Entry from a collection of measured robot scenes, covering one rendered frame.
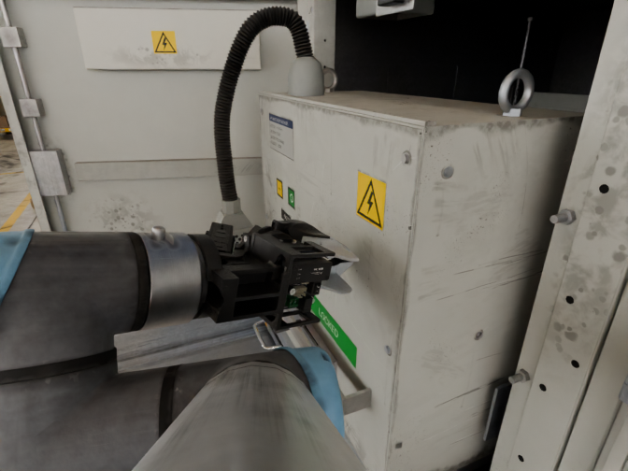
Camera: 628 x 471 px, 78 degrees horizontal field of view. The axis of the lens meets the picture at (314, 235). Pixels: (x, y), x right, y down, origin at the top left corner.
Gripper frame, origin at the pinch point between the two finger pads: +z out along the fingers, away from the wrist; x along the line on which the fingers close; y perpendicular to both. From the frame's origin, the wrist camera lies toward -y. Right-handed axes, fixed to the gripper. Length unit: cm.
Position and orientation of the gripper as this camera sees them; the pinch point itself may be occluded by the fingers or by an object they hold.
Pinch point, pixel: (340, 257)
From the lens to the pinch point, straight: 47.2
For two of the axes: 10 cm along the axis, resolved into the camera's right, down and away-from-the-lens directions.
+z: 7.5, 0.0, 6.6
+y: 6.3, 3.1, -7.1
